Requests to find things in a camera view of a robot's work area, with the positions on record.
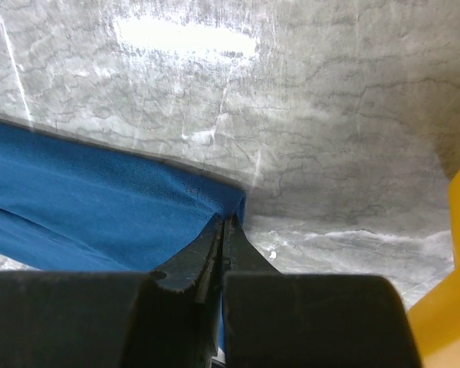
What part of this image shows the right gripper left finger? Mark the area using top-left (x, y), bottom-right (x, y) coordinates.
top-left (122, 215), bottom-right (224, 367)

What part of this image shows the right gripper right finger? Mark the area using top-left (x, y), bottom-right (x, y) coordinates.
top-left (222, 215), bottom-right (281, 278)

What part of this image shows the blue t-shirt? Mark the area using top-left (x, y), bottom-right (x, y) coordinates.
top-left (0, 123), bottom-right (246, 367)

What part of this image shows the yellow plastic bin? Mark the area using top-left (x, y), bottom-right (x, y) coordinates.
top-left (408, 170), bottom-right (460, 367)

